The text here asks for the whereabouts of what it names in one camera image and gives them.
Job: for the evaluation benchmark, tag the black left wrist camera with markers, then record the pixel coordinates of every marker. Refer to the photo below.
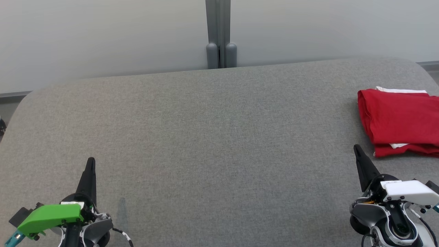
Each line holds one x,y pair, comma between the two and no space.
20,216

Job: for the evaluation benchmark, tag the red shorts with white stripe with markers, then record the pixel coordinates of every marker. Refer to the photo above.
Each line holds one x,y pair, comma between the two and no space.
418,151

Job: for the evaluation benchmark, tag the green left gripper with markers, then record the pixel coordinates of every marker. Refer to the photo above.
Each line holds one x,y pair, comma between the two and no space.
48,218

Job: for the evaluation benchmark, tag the red white basketball jersey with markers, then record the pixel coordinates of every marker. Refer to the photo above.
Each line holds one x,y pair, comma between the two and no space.
398,116

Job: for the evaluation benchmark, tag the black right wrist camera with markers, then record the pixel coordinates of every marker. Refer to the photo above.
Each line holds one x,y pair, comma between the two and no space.
432,187

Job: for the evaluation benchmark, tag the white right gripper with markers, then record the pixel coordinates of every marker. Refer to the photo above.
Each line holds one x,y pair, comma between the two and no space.
411,192

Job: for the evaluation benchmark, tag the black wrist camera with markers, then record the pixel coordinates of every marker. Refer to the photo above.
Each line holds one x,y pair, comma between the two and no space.
432,187
20,216

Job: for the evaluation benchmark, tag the grey fabric sofa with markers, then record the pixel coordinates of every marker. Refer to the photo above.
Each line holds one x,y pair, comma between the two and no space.
223,137

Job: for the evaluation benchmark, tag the grey partition post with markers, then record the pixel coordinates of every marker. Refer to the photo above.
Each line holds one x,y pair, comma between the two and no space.
212,55

